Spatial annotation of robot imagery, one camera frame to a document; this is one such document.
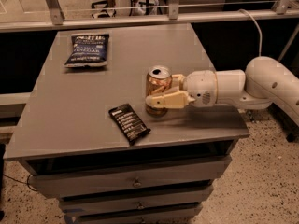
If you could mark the blue vinegar chips bag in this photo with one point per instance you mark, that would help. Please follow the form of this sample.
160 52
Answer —
88 50

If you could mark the middle grey drawer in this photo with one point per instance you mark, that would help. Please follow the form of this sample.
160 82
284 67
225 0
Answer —
138 200

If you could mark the grey drawer cabinet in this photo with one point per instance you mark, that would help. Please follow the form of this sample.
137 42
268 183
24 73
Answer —
87 140

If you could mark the metal railing frame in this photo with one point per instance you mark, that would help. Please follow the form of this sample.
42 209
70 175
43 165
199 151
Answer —
34 15

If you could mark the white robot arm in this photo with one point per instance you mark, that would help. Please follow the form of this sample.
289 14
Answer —
265 81

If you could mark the orange soda can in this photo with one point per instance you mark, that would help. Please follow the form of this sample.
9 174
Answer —
158 80

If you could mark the black rxbar chocolate bar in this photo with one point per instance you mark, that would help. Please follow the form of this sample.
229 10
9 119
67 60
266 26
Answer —
130 124

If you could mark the top grey drawer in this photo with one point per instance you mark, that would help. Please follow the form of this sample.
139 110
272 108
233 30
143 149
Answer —
130 177

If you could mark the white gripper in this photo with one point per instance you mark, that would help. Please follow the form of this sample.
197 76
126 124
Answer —
200 86

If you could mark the bottom grey drawer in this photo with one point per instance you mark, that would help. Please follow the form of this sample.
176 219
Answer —
146 216

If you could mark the black office chair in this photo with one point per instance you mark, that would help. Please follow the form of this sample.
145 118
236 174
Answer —
107 10

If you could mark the grey drawer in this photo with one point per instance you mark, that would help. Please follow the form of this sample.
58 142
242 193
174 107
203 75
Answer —
138 200
130 177
146 216

